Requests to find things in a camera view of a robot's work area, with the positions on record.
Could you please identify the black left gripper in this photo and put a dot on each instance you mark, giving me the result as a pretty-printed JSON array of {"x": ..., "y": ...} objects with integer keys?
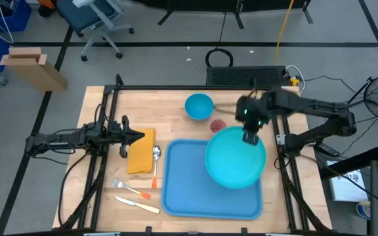
[{"x": 125, "y": 136}]

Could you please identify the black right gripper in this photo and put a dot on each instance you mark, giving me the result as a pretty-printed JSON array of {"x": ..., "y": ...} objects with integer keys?
[{"x": 254, "y": 111}]

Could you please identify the yellow cloth napkin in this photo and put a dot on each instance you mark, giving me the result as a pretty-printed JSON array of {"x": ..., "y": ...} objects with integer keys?
[{"x": 141, "y": 154}]

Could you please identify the teal plastic plate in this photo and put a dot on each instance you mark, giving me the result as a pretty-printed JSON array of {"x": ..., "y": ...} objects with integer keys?
[{"x": 235, "y": 160}]

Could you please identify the pink plastic cup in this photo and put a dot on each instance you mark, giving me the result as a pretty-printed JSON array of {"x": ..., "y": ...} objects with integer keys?
[{"x": 217, "y": 125}]

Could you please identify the blue plastic bowl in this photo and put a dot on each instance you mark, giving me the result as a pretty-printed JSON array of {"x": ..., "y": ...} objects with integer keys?
[{"x": 199, "y": 106}]

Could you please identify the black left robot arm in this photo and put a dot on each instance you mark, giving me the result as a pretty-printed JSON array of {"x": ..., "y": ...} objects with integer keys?
[{"x": 61, "y": 137}]

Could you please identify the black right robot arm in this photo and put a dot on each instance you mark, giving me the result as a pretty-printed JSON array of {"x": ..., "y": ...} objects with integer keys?
[{"x": 323, "y": 111}]

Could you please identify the blue plastic tray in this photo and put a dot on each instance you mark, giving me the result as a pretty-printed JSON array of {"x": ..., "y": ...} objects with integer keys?
[{"x": 182, "y": 183}]

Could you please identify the black perforated computer case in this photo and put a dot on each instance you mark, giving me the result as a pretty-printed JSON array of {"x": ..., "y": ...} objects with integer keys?
[{"x": 244, "y": 76}]

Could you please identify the white paper box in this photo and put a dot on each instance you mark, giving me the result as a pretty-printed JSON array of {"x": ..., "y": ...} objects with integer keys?
[{"x": 346, "y": 187}]

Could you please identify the tall open cardboard box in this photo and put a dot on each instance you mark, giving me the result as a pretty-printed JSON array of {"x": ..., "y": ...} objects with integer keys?
[{"x": 34, "y": 70}]

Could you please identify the grey office chair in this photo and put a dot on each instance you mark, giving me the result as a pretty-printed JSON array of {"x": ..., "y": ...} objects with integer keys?
[{"x": 87, "y": 13}]

